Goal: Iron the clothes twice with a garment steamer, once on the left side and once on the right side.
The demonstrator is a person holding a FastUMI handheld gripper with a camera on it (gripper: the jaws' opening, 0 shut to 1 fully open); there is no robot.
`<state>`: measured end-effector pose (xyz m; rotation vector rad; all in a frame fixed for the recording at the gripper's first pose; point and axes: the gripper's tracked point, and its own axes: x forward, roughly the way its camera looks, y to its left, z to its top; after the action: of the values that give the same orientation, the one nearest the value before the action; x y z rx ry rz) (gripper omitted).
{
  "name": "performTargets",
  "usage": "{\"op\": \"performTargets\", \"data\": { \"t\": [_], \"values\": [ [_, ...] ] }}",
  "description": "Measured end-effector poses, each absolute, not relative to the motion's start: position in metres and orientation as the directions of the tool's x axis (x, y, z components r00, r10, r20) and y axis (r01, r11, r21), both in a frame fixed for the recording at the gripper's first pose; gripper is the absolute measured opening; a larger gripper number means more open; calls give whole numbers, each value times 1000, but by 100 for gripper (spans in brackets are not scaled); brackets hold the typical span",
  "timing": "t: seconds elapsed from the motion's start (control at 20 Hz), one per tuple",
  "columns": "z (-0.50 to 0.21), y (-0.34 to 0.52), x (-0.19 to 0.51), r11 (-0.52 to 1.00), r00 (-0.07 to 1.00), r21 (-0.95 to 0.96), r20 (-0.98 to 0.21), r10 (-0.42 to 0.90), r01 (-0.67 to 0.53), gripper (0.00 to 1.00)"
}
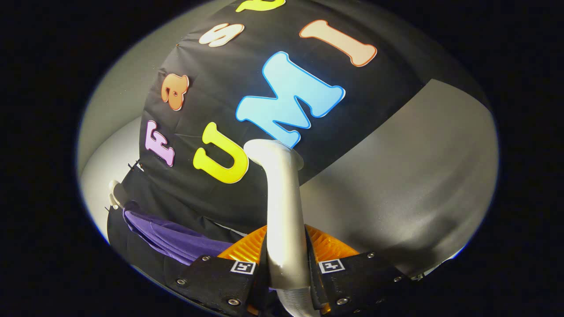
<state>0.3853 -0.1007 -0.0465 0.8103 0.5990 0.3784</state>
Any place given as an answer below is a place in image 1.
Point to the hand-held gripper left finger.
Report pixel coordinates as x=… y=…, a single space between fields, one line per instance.
x=216 y=281

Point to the purple button jacket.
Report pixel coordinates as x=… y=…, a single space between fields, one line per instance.
x=185 y=240

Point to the white garment steamer head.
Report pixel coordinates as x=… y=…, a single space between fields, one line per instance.
x=284 y=211

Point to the cream clothes hanger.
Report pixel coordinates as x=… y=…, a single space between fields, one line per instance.
x=118 y=193

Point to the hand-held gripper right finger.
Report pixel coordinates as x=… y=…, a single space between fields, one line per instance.
x=361 y=277

